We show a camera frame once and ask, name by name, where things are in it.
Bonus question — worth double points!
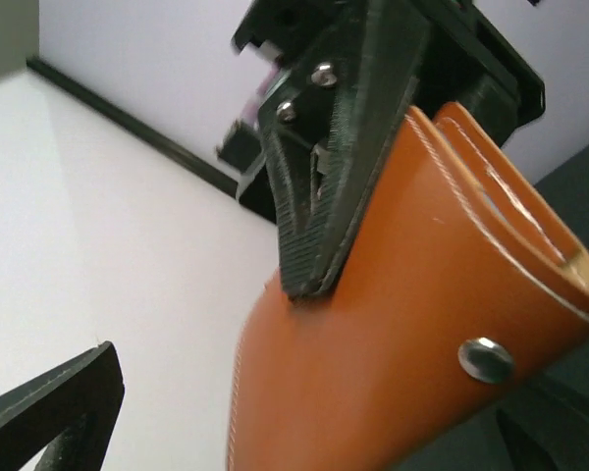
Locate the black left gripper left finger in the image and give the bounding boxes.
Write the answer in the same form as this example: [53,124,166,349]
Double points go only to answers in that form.
[0,341,124,470]

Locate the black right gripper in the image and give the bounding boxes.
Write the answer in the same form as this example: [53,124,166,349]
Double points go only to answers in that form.
[232,1,545,298]

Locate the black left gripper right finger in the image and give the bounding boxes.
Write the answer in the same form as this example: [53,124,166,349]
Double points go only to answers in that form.
[496,392,589,470]

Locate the brown leather card holder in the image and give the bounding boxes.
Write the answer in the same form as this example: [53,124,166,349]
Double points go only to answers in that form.
[226,103,589,470]

